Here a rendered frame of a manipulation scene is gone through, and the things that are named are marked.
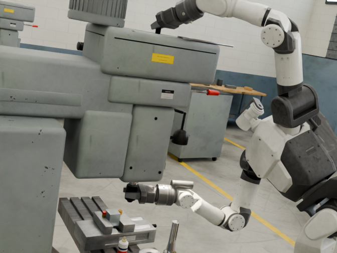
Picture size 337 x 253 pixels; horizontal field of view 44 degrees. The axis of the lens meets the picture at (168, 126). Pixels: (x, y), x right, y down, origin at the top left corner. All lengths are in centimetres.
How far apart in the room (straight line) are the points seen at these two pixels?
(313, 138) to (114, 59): 79
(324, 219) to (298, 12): 973
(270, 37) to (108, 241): 112
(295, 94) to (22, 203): 99
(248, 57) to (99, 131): 895
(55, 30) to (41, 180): 693
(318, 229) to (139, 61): 87
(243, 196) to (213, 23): 789
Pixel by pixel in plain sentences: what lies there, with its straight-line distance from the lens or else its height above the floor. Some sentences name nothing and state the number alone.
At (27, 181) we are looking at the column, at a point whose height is 139.
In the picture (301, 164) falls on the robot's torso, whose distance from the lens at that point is 161.
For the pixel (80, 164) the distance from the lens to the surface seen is 153.
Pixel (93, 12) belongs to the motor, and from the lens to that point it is 147.
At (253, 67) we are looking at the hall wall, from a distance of 1045.
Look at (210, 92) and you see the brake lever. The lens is 169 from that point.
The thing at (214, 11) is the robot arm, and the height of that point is 200.
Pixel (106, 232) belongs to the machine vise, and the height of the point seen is 101.
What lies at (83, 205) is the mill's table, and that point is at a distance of 234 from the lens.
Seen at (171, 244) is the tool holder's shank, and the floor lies 123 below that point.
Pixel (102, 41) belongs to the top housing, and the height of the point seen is 184.
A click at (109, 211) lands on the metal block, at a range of 198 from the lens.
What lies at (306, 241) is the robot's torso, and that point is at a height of 126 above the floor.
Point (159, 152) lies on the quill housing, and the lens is 166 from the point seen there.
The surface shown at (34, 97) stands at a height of 163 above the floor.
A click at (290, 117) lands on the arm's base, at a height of 169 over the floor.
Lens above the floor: 192
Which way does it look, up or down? 13 degrees down
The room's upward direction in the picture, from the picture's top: 10 degrees clockwise
